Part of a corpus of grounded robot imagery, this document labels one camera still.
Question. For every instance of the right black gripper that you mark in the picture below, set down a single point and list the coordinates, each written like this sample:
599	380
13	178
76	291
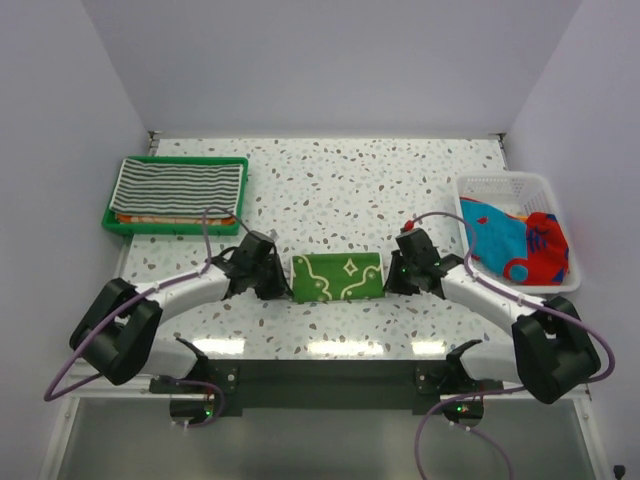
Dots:
394	285

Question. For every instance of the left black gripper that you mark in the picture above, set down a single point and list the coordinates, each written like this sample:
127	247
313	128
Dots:
279	288

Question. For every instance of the green frog pattern towel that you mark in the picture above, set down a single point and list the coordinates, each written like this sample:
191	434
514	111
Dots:
333	277

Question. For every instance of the green white striped towel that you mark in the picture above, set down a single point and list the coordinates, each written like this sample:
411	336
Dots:
181	190

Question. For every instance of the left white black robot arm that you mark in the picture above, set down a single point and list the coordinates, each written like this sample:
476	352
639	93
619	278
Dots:
117	335

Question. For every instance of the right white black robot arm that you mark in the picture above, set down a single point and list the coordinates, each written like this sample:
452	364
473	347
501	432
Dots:
550	352

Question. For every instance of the red blue patterned towel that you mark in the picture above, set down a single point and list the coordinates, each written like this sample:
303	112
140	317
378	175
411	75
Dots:
530	251

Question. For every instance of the orange folded cartoon towel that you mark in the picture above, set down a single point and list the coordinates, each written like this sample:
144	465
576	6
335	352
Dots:
162	220

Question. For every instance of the green plastic tray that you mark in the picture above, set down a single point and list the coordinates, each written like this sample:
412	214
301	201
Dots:
111	224

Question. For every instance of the black mounting base plate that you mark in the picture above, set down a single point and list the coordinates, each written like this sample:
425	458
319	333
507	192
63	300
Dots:
240	385

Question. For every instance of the aluminium frame rail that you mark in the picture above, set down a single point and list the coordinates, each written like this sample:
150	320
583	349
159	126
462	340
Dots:
449	405

